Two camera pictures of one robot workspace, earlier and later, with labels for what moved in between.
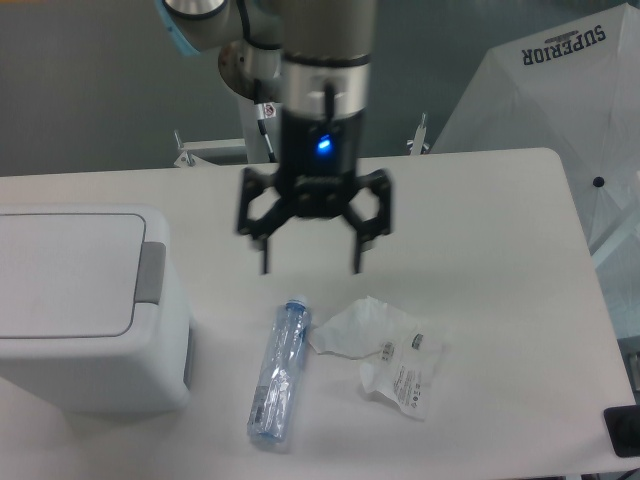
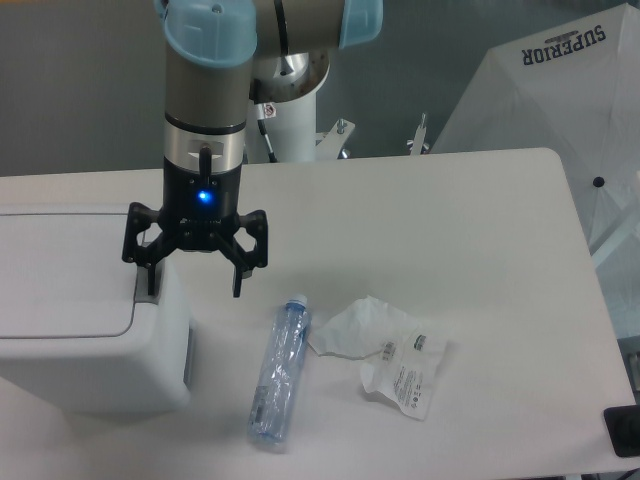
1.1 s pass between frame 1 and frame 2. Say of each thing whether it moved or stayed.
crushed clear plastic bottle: stayed
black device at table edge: stayed
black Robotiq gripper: moved
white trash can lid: stayed
